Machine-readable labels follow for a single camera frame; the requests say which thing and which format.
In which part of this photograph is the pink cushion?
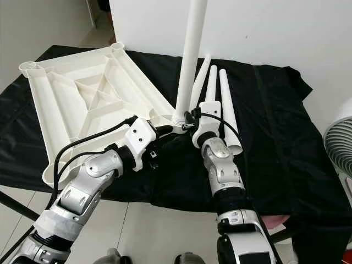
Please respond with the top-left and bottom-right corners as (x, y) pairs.
(261, 214), (289, 229)

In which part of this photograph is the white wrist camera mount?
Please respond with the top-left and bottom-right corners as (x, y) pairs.
(124, 117), (157, 170)
(191, 99), (223, 148)

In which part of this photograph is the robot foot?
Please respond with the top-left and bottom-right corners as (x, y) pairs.
(174, 251), (212, 264)
(92, 247), (133, 264)

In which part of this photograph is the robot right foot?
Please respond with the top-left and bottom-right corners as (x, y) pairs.
(174, 251), (212, 264)

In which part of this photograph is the white plastic children table top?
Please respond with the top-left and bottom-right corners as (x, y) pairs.
(18, 42), (190, 190)

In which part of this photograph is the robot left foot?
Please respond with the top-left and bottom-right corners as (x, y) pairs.
(92, 247), (133, 264)

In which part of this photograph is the black tablecloth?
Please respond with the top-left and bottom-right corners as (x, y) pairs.
(0, 45), (352, 264)

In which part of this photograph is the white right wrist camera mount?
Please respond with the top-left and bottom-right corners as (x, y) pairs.
(191, 99), (223, 148)

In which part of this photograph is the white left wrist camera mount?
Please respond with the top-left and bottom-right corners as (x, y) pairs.
(124, 117), (157, 170)

